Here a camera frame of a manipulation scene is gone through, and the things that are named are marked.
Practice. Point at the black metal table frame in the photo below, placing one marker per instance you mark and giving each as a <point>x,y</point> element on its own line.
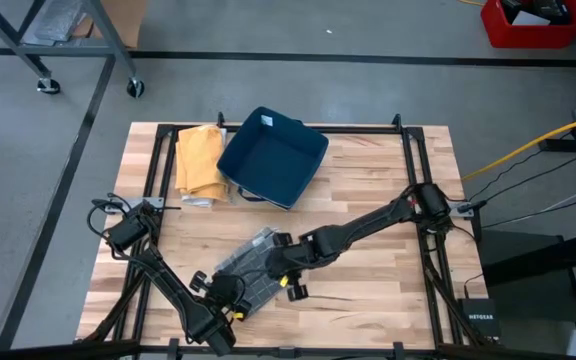
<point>368,129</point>

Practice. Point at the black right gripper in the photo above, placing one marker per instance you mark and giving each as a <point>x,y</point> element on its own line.
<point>288,260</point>

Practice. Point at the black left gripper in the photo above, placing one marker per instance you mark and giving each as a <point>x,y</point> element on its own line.
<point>225,295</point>

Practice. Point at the orange towel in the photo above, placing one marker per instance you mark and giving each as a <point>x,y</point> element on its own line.
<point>198,160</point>

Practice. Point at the red plastic bin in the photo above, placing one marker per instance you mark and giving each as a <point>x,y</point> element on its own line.
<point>533,37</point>

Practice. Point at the brown cardboard box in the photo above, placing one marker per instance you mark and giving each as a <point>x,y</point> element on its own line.
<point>128,20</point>

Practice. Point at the grey metal wheeled cart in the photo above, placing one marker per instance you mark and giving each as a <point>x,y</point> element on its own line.
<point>43,50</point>

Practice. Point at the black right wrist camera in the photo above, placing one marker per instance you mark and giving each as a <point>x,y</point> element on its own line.
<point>298,291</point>

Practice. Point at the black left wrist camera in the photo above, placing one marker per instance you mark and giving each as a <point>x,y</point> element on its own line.
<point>198,281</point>

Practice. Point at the black Netgear network switch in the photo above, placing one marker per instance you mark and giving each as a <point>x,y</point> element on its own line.
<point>480,325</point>

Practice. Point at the grey checked towel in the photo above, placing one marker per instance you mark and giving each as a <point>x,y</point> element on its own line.
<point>253,260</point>

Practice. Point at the white checked towel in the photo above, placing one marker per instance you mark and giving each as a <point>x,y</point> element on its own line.
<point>198,201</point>

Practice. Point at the silver padded bag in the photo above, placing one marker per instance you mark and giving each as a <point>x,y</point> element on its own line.
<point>58,20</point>

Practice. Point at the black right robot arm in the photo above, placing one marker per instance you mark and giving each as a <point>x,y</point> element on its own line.
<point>368,225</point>

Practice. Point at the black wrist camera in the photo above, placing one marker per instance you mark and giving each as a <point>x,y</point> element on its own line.
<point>198,281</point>
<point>298,291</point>

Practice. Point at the black floor stand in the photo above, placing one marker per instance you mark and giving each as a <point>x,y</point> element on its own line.
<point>543,260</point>

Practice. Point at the navy white striped fabric basket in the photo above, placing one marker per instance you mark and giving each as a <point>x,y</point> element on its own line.
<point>273,160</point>

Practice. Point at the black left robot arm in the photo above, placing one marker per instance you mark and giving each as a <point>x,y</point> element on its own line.
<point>168,290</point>

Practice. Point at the black items in bin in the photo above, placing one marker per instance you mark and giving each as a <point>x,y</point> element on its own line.
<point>548,7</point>

